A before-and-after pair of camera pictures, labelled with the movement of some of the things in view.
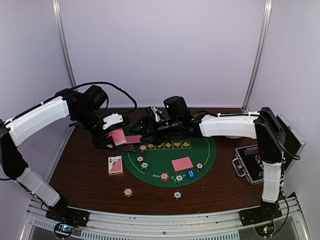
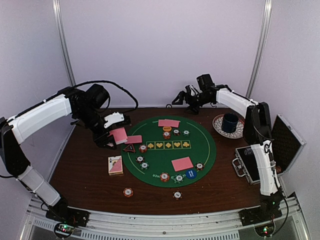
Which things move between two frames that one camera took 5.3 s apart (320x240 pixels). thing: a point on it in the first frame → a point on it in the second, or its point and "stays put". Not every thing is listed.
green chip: x=178 y=178 stays put
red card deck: x=118 y=136 stays put
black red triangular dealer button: x=130 y=148 stays put
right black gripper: x=145 y=125 → x=182 y=95
